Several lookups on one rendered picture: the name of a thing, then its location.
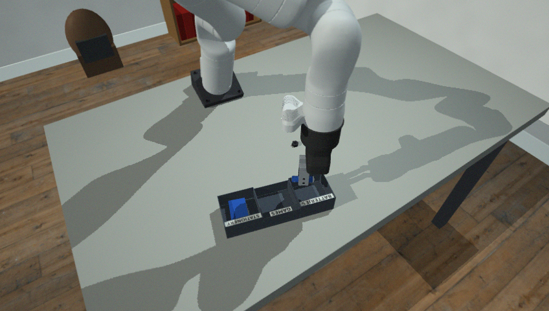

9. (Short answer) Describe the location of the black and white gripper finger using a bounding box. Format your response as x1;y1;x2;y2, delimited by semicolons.
298;163;309;185
298;155;306;176

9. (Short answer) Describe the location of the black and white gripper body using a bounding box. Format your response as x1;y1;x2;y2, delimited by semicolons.
282;95;345;174

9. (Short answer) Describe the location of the blue aa battery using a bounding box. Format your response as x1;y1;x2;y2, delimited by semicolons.
292;176;315;183

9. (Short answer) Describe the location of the black three-compartment bin rack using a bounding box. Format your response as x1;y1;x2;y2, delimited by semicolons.
219;174;336;238

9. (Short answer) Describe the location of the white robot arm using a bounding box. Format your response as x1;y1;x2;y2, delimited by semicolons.
174;0;362;109

